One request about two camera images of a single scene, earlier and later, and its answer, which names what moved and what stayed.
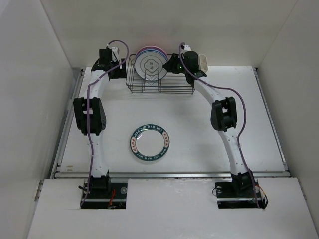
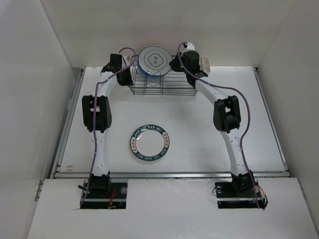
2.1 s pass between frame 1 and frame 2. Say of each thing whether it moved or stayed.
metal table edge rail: stayed
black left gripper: moved
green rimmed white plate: stayed
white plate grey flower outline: moved
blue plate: moved
